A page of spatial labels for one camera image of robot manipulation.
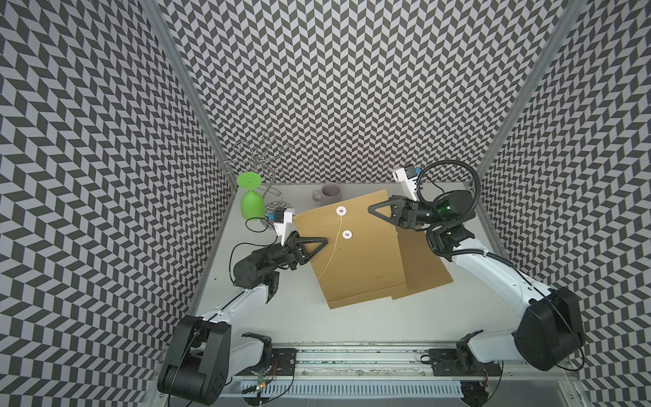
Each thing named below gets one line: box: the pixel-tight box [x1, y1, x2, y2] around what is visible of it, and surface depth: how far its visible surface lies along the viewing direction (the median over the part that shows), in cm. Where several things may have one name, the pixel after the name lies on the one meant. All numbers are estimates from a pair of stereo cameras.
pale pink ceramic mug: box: [311, 182, 343, 206], surface depth 110 cm
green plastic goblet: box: [237, 171, 266, 221], surface depth 83 cm
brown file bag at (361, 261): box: [293, 189, 407, 310], surface depth 63 cm
